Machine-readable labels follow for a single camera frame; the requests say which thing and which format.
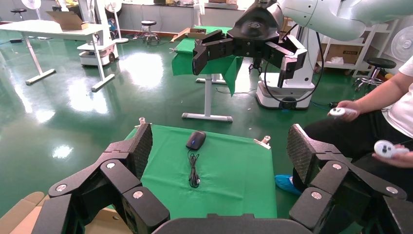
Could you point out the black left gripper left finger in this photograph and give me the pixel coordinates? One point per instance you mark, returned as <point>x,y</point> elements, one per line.
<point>122,181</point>

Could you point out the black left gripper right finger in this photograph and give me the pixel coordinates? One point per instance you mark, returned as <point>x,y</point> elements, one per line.
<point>332,181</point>

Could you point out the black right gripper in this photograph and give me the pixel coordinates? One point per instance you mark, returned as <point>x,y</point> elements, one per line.
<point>250,48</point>

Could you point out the white game controller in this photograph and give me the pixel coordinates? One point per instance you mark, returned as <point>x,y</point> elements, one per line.
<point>385,149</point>
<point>337,112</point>

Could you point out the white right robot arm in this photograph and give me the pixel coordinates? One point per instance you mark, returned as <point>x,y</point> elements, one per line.
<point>322,16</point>

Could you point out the person right forearm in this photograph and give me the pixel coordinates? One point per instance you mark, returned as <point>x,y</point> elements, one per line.
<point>384,93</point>

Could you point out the flat cardboard box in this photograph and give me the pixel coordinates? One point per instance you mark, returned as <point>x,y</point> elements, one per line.
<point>188,32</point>

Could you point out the brown printed cardboard box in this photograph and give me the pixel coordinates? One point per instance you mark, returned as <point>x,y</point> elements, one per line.
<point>347,53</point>

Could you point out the open cardboard box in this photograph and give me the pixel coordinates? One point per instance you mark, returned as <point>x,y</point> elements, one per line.
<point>19,213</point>

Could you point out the black floor power box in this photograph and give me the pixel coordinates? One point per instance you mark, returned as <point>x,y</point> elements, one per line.
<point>15,41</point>

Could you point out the person left hand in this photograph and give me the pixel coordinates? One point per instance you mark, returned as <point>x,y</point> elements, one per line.
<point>400,161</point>

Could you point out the person right hand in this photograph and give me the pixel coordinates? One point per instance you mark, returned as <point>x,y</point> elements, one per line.
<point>353,106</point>

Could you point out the blue shoe cover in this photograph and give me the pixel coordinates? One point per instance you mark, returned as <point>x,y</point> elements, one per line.
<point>287,184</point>

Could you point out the seated person body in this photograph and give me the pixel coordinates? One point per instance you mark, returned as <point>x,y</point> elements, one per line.
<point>355,135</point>

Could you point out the metal binder clip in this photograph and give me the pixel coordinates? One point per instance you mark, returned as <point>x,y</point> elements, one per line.
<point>141,122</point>
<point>263,142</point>

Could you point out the white crumpled cloth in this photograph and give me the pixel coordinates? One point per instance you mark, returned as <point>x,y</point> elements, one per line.
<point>337,60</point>

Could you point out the black round stool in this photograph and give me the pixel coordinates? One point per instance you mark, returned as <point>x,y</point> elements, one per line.
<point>18,11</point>
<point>148,23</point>
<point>380,63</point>

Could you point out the white standing fan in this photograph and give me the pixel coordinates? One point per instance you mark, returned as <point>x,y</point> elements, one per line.
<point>403,43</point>
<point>121,40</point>
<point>31,4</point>

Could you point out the white shelf rack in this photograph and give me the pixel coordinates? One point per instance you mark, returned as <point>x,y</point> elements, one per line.
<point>371,32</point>

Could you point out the open brown cardboard carton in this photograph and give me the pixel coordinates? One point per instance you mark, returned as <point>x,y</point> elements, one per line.
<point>66,21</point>

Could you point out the white desk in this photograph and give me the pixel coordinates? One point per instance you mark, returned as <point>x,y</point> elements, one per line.
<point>25,27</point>

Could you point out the white table frame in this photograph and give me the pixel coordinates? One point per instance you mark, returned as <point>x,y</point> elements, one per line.
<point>208,97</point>

